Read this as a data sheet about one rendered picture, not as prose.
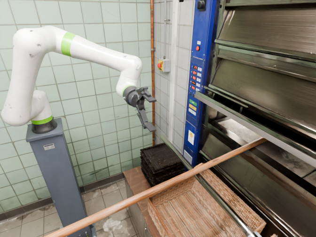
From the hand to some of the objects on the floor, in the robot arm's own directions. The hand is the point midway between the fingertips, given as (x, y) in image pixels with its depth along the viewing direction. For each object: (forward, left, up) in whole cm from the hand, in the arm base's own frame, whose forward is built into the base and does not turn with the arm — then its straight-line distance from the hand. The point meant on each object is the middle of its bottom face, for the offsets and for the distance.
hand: (152, 115), depth 78 cm
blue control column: (-39, +149, -149) cm, 214 cm away
